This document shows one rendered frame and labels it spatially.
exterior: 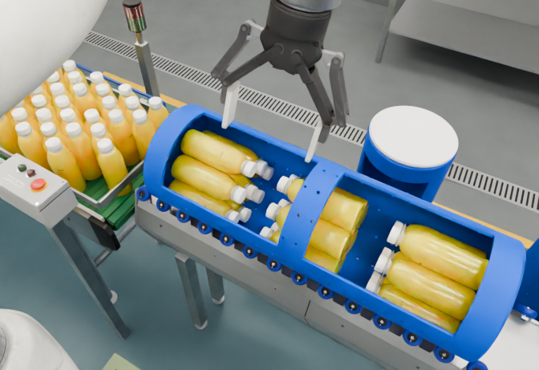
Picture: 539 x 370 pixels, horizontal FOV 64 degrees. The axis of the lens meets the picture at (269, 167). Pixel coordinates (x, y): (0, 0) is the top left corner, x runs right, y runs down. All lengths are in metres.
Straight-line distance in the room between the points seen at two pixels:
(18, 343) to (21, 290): 1.71
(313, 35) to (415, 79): 3.01
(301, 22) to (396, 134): 0.95
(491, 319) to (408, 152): 0.60
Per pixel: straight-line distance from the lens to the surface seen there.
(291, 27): 0.52
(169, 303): 2.20
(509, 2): 4.19
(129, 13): 1.60
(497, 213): 2.79
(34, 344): 0.78
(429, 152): 1.40
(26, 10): 0.30
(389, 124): 1.45
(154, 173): 1.12
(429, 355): 1.17
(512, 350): 1.26
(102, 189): 1.46
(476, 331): 0.97
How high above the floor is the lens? 1.97
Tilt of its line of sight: 48 degrees down
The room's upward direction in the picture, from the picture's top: 2 degrees clockwise
